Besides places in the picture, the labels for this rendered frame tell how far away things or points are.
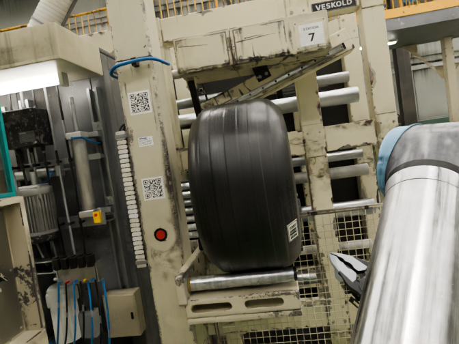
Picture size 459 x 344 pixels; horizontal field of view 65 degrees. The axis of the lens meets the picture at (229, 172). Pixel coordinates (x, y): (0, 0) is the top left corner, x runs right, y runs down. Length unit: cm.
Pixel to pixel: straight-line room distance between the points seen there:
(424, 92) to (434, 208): 1054
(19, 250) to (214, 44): 98
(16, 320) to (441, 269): 102
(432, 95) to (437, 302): 1070
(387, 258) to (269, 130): 64
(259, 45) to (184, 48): 30
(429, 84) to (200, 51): 985
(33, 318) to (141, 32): 91
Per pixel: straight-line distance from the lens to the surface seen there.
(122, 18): 135
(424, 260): 46
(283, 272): 117
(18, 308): 119
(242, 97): 159
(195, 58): 151
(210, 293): 123
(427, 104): 1102
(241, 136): 103
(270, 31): 150
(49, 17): 183
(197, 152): 104
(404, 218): 50
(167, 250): 128
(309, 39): 150
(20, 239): 114
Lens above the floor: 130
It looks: 3 degrees down
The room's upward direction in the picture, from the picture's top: 8 degrees counter-clockwise
